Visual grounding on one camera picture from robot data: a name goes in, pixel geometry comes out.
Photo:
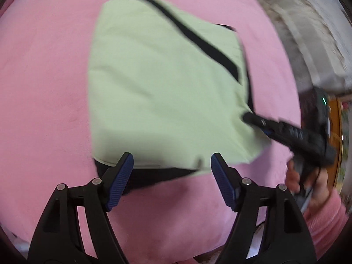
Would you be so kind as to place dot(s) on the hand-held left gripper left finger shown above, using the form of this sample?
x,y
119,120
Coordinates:
x,y
121,182

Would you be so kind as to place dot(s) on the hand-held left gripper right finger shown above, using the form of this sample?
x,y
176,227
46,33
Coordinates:
x,y
224,182

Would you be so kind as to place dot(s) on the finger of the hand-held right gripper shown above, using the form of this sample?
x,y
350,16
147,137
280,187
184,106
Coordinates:
x,y
277,132

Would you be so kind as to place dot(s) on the green and black hooded jacket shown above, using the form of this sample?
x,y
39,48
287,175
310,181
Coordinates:
x,y
165,88

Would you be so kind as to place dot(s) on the white lace covered furniture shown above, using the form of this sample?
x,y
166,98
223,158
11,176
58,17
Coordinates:
x,y
310,27

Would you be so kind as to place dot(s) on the person's right hand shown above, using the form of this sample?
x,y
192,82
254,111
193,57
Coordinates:
x,y
320,189

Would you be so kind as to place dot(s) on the pink bed blanket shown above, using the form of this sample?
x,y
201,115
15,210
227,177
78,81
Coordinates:
x,y
46,101

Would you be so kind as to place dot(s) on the wooden cabinet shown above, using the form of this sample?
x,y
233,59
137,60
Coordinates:
x,y
336,132

